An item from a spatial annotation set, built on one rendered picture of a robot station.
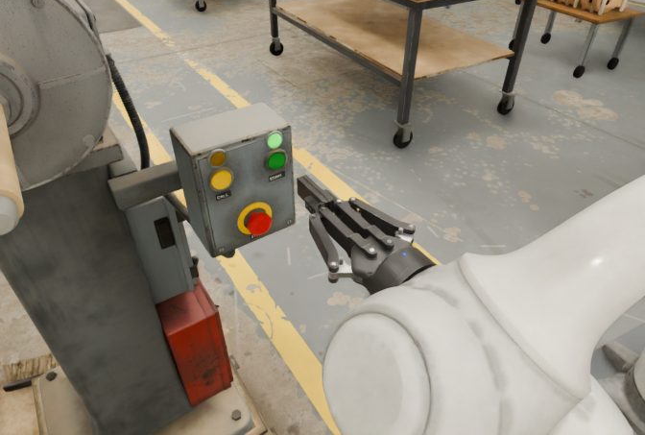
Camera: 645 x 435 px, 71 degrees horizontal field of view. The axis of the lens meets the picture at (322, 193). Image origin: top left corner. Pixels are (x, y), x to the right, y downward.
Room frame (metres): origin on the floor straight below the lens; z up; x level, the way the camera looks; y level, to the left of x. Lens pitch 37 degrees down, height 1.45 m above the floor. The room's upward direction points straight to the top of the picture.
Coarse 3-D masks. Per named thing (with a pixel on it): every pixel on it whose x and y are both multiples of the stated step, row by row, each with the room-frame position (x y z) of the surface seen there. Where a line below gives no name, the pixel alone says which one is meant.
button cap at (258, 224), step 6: (252, 216) 0.54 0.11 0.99; (258, 216) 0.54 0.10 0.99; (264, 216) 0.54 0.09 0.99; (252, 222) 0.53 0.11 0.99; (258, 222) 0.53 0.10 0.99; (264, 222) 0.54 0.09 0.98; (270, 222) 0.54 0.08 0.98; (252, 228) 0.53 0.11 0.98; (258, 228) 0.53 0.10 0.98; (264, 228) 0.53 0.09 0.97; (252, 234) 0.53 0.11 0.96; (258, 234) 0.53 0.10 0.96
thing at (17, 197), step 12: (0, 108) 0.39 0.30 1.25; (0, 120) 0.36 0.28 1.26; (0, 132) 0.33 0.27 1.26; (0, 144) 0.31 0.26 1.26; (0, 156) 0.29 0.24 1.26; (12, 156) 0.31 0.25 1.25; (0, 168) 0.27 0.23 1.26; (12, 168) 0.28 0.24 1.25; (0, 180) 0.26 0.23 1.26; (12, 180) 0.27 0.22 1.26; (0, 192) 0.24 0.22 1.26; (12, 192) 0.25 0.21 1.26
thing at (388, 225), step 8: (352, 200) 0.47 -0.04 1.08; (360, 200) 0.47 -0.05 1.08; (360, 208) 0.45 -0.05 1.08; (368, 208) 0.45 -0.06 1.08; (376, 208) 0.45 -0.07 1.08; (368, 216) 0.44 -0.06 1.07; (376, 216) 0.43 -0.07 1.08; (384, 216) 0.43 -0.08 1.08; (376, 224) 0.43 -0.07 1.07; (384, 224) 0.43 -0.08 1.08; (392, 224) 0.42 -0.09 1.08; (400, 224) 0.42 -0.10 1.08; (408, 224) 0.42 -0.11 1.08; (384, 232) 0.42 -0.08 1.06; (392, 232) 0.42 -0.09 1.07; (408, 232) 0.41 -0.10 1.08
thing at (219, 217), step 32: (192, 128) 0.59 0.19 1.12; (224, 128) 0.59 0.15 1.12; (256, 128) 0.59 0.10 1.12; (288, 128) 0.60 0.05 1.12; (192, 160) 0.52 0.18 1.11; (256, 160) 0.56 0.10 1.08; (288, 160) 0.59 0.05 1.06; (192, 192) 0.54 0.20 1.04; (224, 192) 0.53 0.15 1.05; (256, 192) 0.56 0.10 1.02; (288, 192) 0.59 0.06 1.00; (192, 224) 0.58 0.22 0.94; (224, 224) 0.53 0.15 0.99; (288, 224) 0.59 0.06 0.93; (224, 256) 0.58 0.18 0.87
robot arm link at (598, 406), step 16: (592, 384) 0.19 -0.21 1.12; (592, 400) 0.18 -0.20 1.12; (608, 400) 0.18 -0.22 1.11; (576, 416) 0.16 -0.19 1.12; (592, 416) 0.16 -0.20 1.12; (608, 416) 0.17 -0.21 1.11; (560, 432) 0.16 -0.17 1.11; (576, 432) 0.15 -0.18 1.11; (592, 432) 0.15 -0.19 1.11; (608, 432) 0.16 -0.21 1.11; (624, 432) 0.16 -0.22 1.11
